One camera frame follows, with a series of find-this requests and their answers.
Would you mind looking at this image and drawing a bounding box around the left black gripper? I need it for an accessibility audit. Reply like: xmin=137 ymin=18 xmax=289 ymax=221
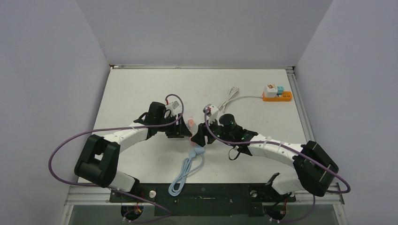
xmin=156 ymin=113 xmax=191 ymax=138

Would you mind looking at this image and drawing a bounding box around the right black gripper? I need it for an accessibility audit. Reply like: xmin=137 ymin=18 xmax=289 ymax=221
xmin=192 ymin=115 xmax=234 ymax=146

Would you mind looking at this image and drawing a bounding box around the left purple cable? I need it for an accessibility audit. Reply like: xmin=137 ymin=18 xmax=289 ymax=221
xmin=48 ymin=93 xmax=184 ymax=224

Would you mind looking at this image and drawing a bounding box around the light blue power cord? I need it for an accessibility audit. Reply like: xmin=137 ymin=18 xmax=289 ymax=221
xmin=168 ymin=146 xmax=206 ymax=197

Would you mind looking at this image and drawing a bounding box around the white cube adapter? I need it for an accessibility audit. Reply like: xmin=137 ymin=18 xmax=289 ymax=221
xmin=263 ymin=84 xmax=278 ymax=98

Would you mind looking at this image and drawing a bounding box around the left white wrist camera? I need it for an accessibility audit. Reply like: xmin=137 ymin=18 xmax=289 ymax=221
xmin=166 ymin=101 xmax=182 ymax=115

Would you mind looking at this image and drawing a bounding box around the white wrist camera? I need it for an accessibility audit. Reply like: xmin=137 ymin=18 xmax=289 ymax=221
xmin=203 ymin=104 xmax=219 ymax=126
xmin=166 ymin=101 xmax=182 ymax=115

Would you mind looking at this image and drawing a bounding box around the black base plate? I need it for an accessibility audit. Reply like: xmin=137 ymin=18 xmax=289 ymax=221
xmin=109 ymin=183 xmax=296 ymax=217

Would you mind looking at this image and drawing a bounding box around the purple cable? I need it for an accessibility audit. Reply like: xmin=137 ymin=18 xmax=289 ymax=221
xmin=203 ymin=107 xmax=352 ymax=224
xmin=48 ymin=93 xmax=184 ymax=224

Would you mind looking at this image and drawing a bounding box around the pink blue power strip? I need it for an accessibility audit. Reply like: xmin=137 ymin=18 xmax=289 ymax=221
xmin=188 ymin=119 xmax=198 ymax=148

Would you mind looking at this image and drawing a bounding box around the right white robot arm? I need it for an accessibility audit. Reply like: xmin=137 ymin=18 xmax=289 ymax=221
xmin=191 ymin=114 xmax=339 ymax=201

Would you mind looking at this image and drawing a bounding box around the aluminium frame rail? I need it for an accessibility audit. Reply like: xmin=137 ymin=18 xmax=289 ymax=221
xmin=285 ymin=67 xmax=315 ymax=142

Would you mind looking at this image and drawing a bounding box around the orange power strip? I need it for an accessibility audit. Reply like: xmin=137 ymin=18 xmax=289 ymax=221
xmin=262 ymin=91 xmax=293 ymax=102

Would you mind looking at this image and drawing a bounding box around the white power cord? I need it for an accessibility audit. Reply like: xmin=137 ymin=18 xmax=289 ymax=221
xmin=217 ymin=87 xmax=264 ymax=113

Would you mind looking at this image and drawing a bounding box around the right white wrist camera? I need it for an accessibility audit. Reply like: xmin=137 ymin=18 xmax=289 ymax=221
xmin=203 ymin=104 xmax=219 ymax=126

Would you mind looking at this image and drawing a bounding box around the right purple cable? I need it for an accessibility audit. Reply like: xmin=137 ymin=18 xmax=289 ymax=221
xmin=203 ymin=107 xmax=352 ymax=224

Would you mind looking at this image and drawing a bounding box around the teal plug adapter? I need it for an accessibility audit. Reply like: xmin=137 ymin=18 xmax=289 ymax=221
xmin=276 ymin=86 xmax=284 ymax=95

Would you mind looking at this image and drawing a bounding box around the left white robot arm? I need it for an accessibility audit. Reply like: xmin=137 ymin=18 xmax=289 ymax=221
xmin=74 ymin=101 xmax=191 ymax=202

